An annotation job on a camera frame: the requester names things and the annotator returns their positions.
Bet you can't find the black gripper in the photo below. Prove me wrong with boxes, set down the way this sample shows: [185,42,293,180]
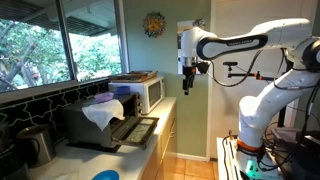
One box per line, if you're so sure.
[182,67,196,95]

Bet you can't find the blue mug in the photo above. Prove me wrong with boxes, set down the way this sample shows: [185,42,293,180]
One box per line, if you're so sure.
[116,86,130,95]

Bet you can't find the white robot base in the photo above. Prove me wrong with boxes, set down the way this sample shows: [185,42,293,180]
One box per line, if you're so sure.
[232,152,283,180]

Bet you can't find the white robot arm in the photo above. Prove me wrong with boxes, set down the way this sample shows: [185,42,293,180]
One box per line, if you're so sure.
[181,18,320,156]

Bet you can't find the wooden tray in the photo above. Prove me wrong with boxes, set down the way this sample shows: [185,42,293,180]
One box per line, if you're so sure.
[109,71,157,82]

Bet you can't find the white microwave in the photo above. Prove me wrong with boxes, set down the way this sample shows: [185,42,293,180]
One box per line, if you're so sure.
[109,77,165,115]

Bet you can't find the wooden kitchen cabinet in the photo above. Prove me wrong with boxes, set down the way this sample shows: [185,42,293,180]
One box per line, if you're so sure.
[140,105,177,180]

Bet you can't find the purple plastic bowl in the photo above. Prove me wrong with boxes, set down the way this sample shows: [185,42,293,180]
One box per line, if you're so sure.
[94,92,114,103]

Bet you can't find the white cloth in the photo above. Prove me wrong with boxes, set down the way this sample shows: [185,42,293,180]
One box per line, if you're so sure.
[82,99,125,131]

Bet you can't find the black toaster oven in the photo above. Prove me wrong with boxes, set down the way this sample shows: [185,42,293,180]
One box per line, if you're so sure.
[61,94,158,152]

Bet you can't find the blue plate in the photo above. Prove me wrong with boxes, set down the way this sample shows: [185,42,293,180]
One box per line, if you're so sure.
[92,170,120,180]

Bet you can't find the stainless steel pot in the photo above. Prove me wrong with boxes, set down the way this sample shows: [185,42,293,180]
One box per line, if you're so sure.
[16,124,56,168]

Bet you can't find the landscape picture on wall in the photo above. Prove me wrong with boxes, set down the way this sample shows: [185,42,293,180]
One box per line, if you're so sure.
[177,19,205,75]

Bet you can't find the colourful sun wall decoration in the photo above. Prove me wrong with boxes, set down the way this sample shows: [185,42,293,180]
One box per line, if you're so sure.
[143,11,166,38]

